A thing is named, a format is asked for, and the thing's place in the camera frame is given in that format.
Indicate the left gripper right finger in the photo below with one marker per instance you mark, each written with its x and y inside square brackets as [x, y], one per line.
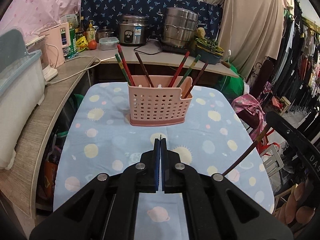
[214, 207]

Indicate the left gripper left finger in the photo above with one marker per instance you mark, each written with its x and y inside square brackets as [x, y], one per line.
[106, 207]

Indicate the dark brown chopstick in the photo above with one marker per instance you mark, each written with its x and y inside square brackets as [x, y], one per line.
[144, 69]
[249, 150]
[196, 80]

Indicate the person's right hand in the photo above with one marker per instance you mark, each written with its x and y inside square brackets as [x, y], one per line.
[290, 211]

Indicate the blue planet-print tablecloth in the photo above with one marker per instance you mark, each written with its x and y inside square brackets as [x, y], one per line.
[101, 139]

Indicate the pink floral cloth bundle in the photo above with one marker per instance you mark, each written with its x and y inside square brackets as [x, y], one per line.
[249, 110]

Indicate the wooden counter shelf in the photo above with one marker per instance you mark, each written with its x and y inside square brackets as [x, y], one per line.
[19, 183]

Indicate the green bag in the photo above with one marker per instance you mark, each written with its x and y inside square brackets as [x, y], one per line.
[231, 87]

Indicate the pink perforated utensil basket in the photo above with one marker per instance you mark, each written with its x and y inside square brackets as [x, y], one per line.
[159, 105]

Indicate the red chopstick left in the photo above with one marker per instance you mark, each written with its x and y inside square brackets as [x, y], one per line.
[120, 51]

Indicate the red chopstick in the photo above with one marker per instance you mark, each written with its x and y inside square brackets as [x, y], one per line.
[172, 81]
[120, 51]

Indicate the red chopstick right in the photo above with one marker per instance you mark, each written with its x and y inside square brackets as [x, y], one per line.
[172, 81]

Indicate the beige hanging cloth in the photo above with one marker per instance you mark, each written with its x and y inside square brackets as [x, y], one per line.
[250, 31]

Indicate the blue bowl with vegetables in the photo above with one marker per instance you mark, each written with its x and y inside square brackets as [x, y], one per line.
[209, 51]

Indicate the green chopstick right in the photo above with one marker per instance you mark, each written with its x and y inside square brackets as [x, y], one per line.
[189, 69]

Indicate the green chopstick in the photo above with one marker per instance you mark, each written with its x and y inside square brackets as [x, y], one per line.
[189, 69]
[122, 68]

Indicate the blue white dish drainer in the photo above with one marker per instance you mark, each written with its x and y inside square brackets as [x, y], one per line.
[22, 89]

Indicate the green chopstick left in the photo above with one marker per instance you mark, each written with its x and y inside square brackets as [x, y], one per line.
[122, 68]

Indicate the red tomato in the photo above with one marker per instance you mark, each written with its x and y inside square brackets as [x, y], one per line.
[92, 45]

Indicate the clear food container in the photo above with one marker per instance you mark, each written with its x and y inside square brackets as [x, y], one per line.
[108, 43]

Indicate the black induction cooktop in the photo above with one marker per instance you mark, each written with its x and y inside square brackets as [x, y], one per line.
[169, 49]

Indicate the yellow snack packet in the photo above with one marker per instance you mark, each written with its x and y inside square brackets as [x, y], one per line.
[81, 44]

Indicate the small steel pot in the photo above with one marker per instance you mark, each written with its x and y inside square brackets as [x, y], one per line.
[103, 33]

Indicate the stainless steel steamer pot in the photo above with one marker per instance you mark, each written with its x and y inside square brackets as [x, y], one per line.
[179, 26]

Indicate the pink electric kettle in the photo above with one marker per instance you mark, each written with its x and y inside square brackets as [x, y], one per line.
[57, 39]

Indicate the yellow oil bottle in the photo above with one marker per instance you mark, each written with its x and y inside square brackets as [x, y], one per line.
[90, 32]

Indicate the silver rice cooker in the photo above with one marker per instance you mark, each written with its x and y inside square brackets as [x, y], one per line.
[133, 30]

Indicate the navy floral backsplash cloth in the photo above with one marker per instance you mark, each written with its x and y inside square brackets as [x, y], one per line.
[109, 13]

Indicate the pink dotted curtain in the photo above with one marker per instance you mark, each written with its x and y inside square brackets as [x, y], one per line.
[31, 17]

